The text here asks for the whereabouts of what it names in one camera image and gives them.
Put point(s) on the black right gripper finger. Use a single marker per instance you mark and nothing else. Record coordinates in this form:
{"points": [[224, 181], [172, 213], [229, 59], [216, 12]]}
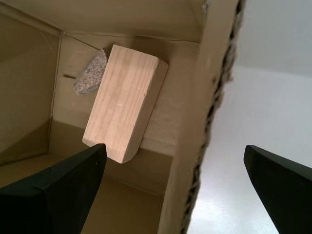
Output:
{"points": [[48, 195], [287, 187]]}

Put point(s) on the brown cardboard box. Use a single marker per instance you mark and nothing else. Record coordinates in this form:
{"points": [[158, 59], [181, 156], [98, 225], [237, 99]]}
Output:
{"points": [[29, 97]]}

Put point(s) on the light wooden block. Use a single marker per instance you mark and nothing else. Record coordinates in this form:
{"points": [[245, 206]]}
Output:
{"points": [[122, 102]]}

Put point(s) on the speckled beige rock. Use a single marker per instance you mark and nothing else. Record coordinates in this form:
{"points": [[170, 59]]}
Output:
{"points": [[90, 75]]}

